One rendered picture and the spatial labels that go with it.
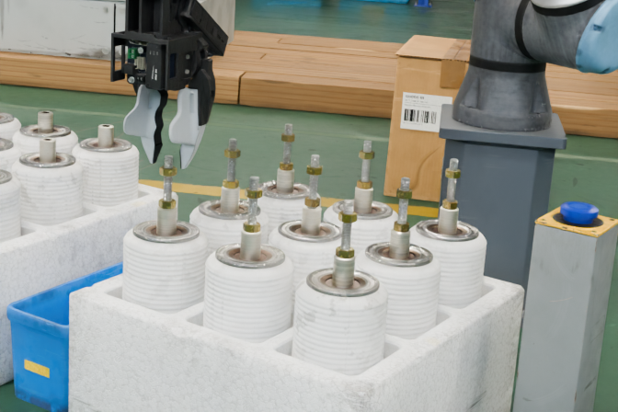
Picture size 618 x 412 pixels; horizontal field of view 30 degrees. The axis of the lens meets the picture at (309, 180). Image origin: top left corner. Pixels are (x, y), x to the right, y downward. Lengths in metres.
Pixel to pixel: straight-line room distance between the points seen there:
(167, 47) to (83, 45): 2.18
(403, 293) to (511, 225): 0.53
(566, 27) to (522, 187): 0.27
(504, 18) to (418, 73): 0.67
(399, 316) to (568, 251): 0.19
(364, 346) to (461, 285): 0.23
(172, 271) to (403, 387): 0.29
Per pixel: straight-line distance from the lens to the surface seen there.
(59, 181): 1.57
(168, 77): 1.20
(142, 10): 1.21
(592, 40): 1.60
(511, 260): 1.78
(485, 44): 1.74
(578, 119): 3.17
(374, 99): 3.15
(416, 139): 2.38
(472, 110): 1.74
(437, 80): 2.36
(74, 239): 1.56
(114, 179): 1.66
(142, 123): 1.28
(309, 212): 1.32
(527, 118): 1.73
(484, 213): 1.75
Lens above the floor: 0.67
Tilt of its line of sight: 16 degrees down
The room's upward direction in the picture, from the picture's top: 4 degrees clockwise
